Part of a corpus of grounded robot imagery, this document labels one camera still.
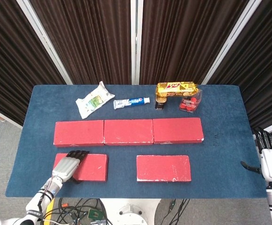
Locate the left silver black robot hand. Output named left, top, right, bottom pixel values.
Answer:
left=51, top=150, right=90, bottom=185

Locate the red foam brick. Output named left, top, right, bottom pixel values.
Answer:
left=103, top=119, right=154, bottom=146
left=152, top=117, right=205, bottom=144
left=53, top=120, right=105, bottom=148
left=52, top=153, right=109, bottom=182
left=136, top=155, right=192, bottom=183

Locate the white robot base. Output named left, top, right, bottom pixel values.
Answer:
left=100, top=198, right=161, bottom=225

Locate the yellow floor tape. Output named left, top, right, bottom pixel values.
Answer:
left=44, top=199, right=55, bottom=221

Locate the blue table cloth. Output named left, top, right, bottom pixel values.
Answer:
left=5, top=84, right=267, bottom=199

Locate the green circuit board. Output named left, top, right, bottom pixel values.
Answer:
left=88, top=208, right=103, bottom=220

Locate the white green snack bag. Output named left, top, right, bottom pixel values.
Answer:
left=75, top=81, right=116, bottom=120

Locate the blue white toothpaste tube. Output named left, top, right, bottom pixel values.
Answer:
left=113, top=97, right=151, bottom=110

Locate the brown pleated partition panel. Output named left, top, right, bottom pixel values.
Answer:
left=29, top=0, right=133, bottom=85
left=0, top=0, right=67, bottom=127
left=139, top=0, right=250, bottom=85
left=207, top=0, right=272, bottom=135

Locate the clear box of red capsules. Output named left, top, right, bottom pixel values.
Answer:
left=178, top=89, right=203, bottom=113

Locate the dark tin can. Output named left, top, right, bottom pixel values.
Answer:
left=154, top=95, right=169, bottom=111

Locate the gold biscuit pack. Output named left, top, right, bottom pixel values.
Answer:
left=155, top=82, right=199, bottom=97

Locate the tangled black cable bundle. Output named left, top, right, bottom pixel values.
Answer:
left=42, top=198, right=113, bottom=225

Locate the long black cable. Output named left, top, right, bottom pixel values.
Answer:
left=166, top=198, right=190, bottom=225

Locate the white partition post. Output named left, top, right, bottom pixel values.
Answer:
left=201, top=0, right=263, bottom=85
left=130, top=0, right=144, bottom=85
left=16, top=0, right=74, bottom=85

